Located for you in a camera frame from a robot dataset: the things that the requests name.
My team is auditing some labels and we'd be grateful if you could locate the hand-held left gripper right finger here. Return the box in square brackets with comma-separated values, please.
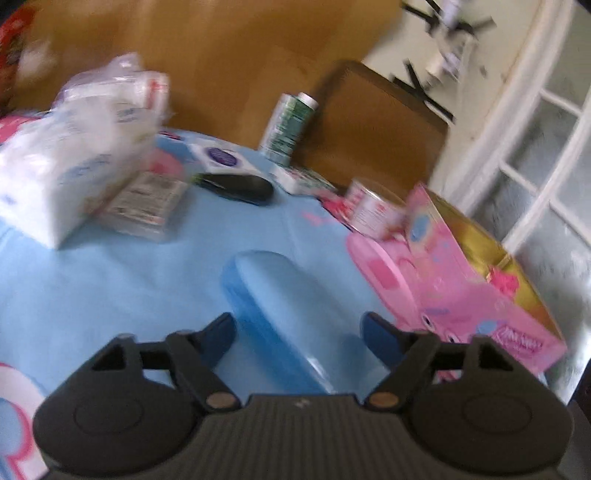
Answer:
[360, 311, 515, 411]

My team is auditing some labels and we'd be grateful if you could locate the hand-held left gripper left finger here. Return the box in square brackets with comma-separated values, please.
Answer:
[90, 312, 238, 412]

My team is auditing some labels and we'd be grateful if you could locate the blue glasses case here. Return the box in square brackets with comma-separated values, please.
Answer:
[221, 250, 393, 395]

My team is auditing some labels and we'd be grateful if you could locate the pink biscuit tin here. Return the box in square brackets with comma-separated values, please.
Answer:
[404, 182, 568, 376]

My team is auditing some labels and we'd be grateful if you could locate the pink cloth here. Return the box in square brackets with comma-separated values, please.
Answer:
[487, 270, 520, 296]

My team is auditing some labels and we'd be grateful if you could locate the black glasses case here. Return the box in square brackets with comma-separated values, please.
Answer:
[193, 174, 274, 205]

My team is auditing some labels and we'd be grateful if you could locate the clear plastic packet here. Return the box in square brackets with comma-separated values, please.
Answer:
[99, 172, 190, 243]

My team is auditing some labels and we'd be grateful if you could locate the white and green small box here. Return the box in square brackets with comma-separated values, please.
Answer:
[270, 165, 338, 195]

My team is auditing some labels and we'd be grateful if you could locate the white packet with oval label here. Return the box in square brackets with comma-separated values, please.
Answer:
[187, 142, 257, 176]

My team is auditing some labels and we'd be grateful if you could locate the printed blue blanket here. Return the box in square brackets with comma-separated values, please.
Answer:
[0, 113, 550, 480]

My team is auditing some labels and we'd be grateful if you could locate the pink and white can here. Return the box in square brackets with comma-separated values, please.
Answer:
[344, 179, 409, 238]

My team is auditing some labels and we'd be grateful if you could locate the brown woven chair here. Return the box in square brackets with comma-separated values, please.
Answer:
[295, 60, 450, 195]

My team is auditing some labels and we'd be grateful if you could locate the green drink carton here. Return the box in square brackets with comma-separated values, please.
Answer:
[259, 92, 319, 166]

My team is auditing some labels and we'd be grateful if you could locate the white glass door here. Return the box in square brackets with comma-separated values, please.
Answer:
[429, 0, 591, 402]

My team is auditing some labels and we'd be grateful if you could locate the white tissue pack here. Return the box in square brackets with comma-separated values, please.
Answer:
[0, 111, 155, 250]

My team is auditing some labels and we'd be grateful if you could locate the black tape strip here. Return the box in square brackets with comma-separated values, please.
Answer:
[401, 0, 497, 31]
[392, 60, 455, 123]

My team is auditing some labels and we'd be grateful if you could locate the clear plastic bag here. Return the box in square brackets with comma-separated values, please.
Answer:
[51, 52, 171, 139]

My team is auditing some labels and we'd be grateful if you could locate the wooden board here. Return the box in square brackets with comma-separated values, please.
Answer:
[9, 0, 402, 155]

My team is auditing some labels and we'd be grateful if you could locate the red snack box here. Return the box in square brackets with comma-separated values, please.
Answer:
[0, 7, 38, 107]

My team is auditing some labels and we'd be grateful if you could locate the white wall socket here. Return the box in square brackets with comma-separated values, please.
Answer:
[438, 0, 462, 28]

